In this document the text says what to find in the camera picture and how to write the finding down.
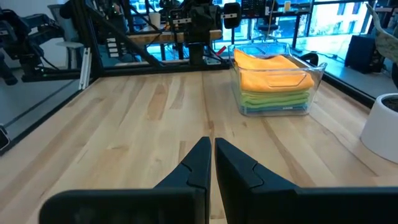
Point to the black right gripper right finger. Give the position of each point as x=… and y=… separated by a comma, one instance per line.
x=245, y=183

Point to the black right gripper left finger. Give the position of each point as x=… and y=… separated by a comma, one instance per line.
x=196, y=171

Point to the blue microfiber towel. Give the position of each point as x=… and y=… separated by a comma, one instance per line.
x=267, y=109

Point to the orange microfiber towel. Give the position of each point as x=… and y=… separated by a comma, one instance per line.
x=264, y=65

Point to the lime green microfiber towel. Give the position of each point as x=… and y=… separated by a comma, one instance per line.
x=273, y=96

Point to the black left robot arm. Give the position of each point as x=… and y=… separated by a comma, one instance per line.
x=197, y=53

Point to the black idle robot arm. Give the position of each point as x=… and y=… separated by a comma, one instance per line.
x=21, y=40

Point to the white paper cup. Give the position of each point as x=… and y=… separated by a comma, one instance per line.
x=154, y=20

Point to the wooden workbench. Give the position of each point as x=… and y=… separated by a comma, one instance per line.
x=149, y=37

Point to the black office chair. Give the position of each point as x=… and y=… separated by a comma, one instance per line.
x=267, y=26

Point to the clear plastic bin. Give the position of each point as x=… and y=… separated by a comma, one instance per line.
x=315, y=74

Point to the white aluminium bar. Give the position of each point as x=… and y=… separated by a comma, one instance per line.
x=84, y=68

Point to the grey office chair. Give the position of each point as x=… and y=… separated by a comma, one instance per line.
x=70, y=46

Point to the white round plant pot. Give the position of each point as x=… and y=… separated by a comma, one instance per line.
x=379, y=130

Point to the black speaker box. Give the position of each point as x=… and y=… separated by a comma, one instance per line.
x=360, y=54

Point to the green artificial succulent plant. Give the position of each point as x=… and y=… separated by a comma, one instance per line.
x=387, y=42

